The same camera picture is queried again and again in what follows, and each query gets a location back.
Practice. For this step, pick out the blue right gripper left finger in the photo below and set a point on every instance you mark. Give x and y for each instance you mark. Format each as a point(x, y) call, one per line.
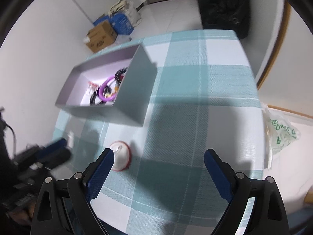
point(96, 174)

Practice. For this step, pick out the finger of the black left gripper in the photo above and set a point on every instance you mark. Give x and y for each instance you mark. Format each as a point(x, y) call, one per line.
point(55, 150)

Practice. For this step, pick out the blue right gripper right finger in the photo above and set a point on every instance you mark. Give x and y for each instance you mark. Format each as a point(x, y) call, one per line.
point(221, 173)

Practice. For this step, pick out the red rimmed pin badge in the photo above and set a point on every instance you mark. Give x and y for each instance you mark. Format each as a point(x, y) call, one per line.
point(122, 155)

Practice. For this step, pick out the grey open jewelry box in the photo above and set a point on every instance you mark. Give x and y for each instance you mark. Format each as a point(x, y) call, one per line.
point(114, 87)

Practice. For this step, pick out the green printed plastic bag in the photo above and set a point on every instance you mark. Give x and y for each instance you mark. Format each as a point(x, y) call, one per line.
point(279, 133)

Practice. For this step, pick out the teal plaid tablecloth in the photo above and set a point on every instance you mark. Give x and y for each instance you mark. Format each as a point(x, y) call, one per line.
point(204, 97)

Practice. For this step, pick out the brown cardboard box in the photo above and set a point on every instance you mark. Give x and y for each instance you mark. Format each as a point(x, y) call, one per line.
point(100, 37)

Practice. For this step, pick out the blue cardboard box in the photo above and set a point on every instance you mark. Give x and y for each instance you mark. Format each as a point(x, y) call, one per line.
point(119, 22)

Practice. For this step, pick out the cream tote bag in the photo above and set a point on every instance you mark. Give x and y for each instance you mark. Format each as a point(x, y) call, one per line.
point(127, 8)

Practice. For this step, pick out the black backpack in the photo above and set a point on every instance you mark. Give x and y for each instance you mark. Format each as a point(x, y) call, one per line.
point(226, 15)

